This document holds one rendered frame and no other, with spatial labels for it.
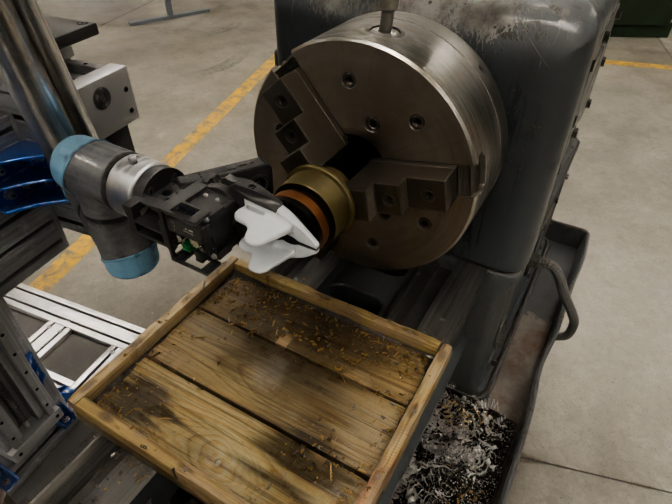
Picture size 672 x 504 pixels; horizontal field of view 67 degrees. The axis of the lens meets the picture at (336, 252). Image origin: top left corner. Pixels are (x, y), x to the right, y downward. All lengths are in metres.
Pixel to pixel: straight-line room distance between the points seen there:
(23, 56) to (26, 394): 0.82
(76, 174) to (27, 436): 0.83
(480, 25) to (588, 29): 0.12
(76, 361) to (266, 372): 1.10
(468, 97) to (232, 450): 0.46
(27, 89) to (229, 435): 0.48
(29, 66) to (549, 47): 0.61
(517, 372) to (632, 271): 1.36
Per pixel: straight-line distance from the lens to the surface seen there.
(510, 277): 0.85
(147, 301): 2.10
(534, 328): 1.24
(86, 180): 0.66
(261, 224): 0.51
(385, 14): 0.60
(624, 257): 2.49
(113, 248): 0.72
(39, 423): 1.40
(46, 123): 0.76
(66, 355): 1.73
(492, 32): 0.70
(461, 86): 0.59
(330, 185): 0.55
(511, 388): 1.12
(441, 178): 0.56
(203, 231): 0.52
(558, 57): 0.68
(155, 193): 0.60
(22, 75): 0.74
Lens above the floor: 1.41
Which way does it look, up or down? 40 degrees down
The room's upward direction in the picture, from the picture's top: straight up
